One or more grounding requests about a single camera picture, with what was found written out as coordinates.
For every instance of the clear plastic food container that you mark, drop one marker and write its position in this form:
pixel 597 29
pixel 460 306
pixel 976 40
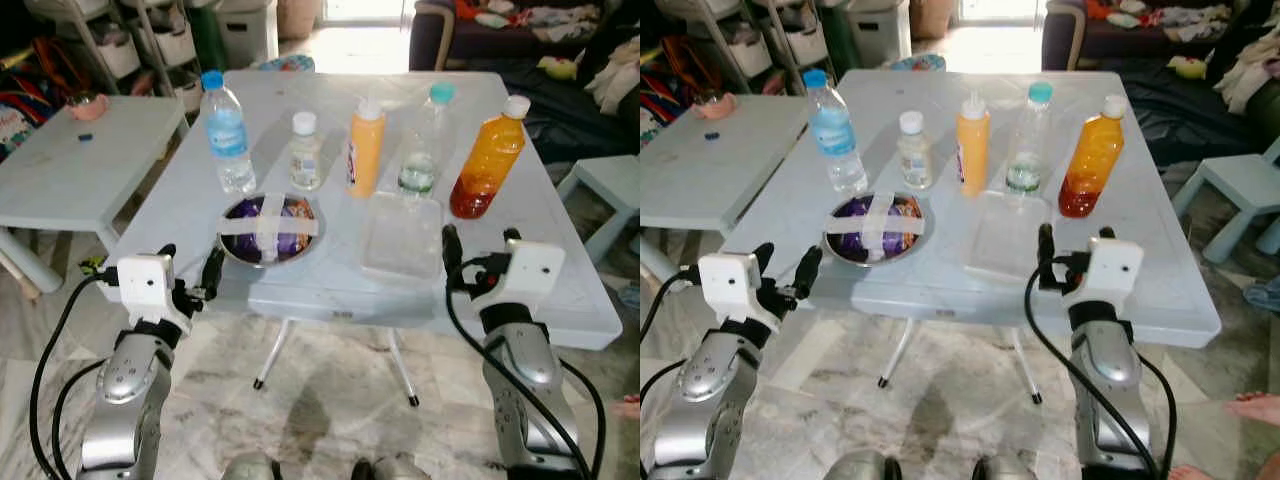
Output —
pixel 402 240
pixel 1008 240

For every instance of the taped metal bowl purple contents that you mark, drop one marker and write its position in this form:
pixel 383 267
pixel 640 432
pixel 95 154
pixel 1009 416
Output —
pixel 270 232
pixel 875 232

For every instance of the orange juice bottle white cap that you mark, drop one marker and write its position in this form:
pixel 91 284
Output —
pixel 1092 160
pixel 490 160

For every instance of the clear teal-capped bottle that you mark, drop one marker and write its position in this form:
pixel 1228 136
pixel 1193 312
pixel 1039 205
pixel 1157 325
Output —
pixel 1026 160
pixel 420 160

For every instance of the pale blue plastic stool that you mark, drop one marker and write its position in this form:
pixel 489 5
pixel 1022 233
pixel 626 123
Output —
pixel 605 180
pixel 1235 180

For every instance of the small white low table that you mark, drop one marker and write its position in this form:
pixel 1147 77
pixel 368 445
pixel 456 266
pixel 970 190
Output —
pixel 80 175
pixel 700 175

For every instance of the white folding table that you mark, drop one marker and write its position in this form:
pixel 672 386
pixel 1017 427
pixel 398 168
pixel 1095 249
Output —
pixel 940 300
pixel 340 300

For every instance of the orange squeeze bottle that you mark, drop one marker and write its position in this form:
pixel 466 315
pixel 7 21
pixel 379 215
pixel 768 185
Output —
pixel 366 150
pixel 973 148

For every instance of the blue-capped water bottle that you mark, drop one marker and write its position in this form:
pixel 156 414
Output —
pixel 228 135
pixel 832 132

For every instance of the small clear white-capped bottle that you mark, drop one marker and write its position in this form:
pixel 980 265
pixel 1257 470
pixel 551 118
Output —
pixel 914 155
pixel 305 155

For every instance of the small pink bowl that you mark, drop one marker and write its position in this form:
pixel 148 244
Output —
pixel 716 106
pixel 87 107

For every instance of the blue slipper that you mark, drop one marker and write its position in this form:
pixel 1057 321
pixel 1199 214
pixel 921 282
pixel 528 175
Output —
pixel 1265 295

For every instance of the yellow soft toy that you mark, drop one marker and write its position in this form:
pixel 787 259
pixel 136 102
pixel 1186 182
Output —
pixel 1188 67
pixel 558 67

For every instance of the grey robot left leg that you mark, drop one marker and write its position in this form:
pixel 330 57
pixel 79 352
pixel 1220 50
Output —
pixel 860 467
pixel 250 468

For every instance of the grey robot leg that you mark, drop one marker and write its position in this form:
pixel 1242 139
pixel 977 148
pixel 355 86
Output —
pixel 1015 469
pixel 250 468
pixel 860 467
pixel 395 469

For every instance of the person's bare foot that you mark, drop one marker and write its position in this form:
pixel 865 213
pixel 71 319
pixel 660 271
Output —
pixel 1190 472
pixel 628 407
pixel 1255 407

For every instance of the dark sofa with clothes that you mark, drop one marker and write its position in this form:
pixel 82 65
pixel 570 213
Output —
pixel 1075 35
pixel 440 35

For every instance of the grey robot right leg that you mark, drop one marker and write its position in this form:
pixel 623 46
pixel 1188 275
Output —
pixel 1015 469
pixel 395 469

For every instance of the white storage drawer rack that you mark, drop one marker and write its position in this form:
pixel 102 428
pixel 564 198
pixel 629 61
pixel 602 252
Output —
pixel 745 45
pixel 120 50

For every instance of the white plastic bin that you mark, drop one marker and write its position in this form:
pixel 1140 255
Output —
pixel 878 35
pixel 245 35

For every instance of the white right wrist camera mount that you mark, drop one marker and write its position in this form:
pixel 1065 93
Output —
pixel 1110 268
pixel 525 270

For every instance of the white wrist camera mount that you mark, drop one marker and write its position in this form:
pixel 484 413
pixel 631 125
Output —
pixel 1110 268
pixel 525 270
pixel 732 282
pixel 145 282

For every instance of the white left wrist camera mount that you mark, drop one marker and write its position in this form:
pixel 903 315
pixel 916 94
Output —
pixel 732 282
pixel 145 282

